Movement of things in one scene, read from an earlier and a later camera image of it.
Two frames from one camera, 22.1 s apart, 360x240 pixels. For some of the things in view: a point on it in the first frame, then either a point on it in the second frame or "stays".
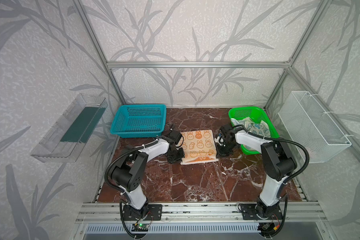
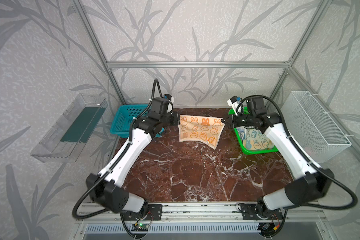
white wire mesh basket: (311, 126) stays
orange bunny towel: (199, 146) to (208, 130)
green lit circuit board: (140, 227) stays
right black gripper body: (223, 150) to (231, 121)
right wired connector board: (269, 227) stays
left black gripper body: (175, 154) to (174, 118)
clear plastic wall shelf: (72, 132) stays
